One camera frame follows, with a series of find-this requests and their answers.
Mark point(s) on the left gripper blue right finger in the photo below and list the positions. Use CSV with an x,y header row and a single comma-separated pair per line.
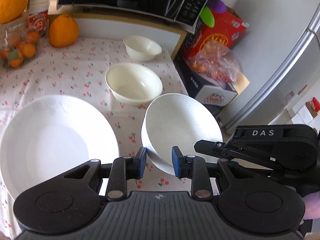
x,y
194,168

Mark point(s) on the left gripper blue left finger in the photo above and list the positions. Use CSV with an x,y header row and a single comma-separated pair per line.
x,y
121,170

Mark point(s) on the white speckled bowl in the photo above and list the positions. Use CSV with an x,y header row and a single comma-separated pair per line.
x,y
177,120

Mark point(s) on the blue patterned plate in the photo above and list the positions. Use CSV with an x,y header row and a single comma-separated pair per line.
x,y
50,136

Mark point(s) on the person's hand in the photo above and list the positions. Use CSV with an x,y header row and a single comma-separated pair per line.
x,y
312,206

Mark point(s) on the blue white cardboard box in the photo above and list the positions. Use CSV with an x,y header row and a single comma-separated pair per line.
x,y
214,95

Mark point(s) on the large cream bowl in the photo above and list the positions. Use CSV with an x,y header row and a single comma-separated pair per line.
x,y
133,84

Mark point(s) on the silver refrigerator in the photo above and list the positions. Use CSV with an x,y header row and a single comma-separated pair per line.
x,y
279,55

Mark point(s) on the cherry print tablecloth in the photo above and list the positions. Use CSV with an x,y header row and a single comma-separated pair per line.
x,y
79,71

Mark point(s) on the plastic bag of oranges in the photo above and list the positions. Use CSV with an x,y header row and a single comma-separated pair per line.
x,y
216,61

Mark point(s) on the small cream bowl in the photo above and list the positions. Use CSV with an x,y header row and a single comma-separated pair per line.
x,y
141,49

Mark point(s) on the red cardboard box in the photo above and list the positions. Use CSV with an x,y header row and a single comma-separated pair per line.
x,y
227,29

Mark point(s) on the orange on table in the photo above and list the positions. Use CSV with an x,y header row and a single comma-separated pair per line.
x,y
63,31

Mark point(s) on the purple green plush toy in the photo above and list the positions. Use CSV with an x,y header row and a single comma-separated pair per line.
x,y
213,6

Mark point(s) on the glass jar of kumquats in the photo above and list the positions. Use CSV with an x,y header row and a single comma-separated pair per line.
x,y
19,41

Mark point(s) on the red tin can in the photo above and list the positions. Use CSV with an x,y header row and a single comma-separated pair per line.
x,y
40,20

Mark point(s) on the orange on jar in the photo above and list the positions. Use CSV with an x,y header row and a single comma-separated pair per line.
x,y
12,9

